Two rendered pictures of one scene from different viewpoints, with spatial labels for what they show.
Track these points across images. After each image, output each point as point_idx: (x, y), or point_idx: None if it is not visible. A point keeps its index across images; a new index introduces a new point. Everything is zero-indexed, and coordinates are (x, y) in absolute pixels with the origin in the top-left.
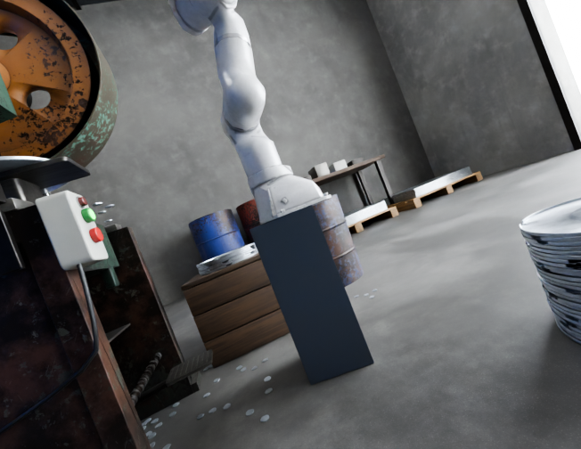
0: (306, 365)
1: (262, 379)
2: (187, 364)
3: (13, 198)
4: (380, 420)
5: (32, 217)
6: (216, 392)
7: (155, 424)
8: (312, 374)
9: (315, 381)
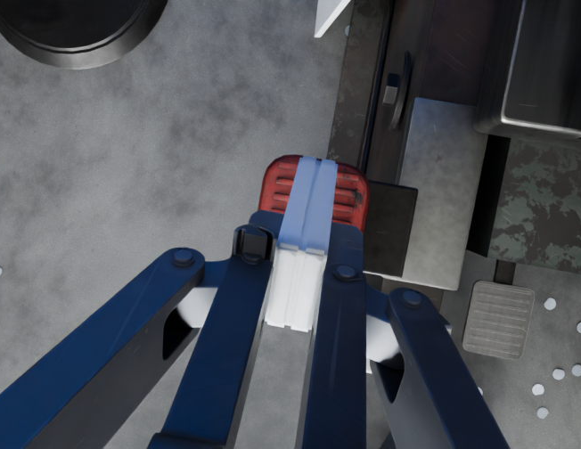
0: (394, 442)
1: (484, 386)
2: (503, 316)
3: (387, 278)
4: (275, 441)
5: (377, 287)
6: (538, 319)
7: None
8: (390, 438)
9: (389, 433)
